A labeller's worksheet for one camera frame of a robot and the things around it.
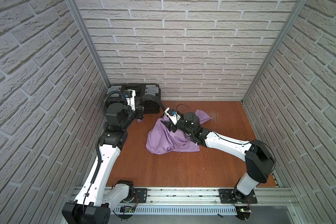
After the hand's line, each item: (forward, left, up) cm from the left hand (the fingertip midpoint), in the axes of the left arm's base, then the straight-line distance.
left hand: (144, 98), depth 68 cm
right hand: (0, -12, -13) cm, 18 cm away
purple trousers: (-7, -8, -31) cm, 32 cm away
